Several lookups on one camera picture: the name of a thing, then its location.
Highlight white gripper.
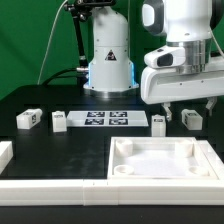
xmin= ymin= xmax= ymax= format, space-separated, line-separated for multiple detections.
xmin=141 ymin=57 xmax=224 ymax=122

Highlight white square tabletop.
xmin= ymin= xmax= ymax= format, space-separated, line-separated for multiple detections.
xmin=107 ymin=137 xmax=220 ymax=180

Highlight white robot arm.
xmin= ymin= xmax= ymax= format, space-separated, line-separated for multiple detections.
xmin=84 ymin=0 xmax=224 ymax=109

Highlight white obstacle fence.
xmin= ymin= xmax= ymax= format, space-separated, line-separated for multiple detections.
xmin=0 ymin=140 xmax=224 ymax=206

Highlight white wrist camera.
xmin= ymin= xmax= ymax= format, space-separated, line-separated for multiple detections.
xmin=144 ymin=46 xmax=186 ymax=69

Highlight white marker base plate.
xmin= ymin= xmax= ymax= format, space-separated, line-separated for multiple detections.
xmin=67 ymin=110 xmax=148 ymax=127

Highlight black cable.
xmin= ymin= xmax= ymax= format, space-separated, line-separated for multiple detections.
xmin=42 ymin=67 xmax=88 ymax=87

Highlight black camera stand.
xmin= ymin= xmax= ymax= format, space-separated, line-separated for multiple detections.
xmin=64 ymin=0 xmax=116 ymax=73

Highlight white cable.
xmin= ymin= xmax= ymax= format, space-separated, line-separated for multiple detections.
xmin=36 ymin=0 xmax=69 ymax=86

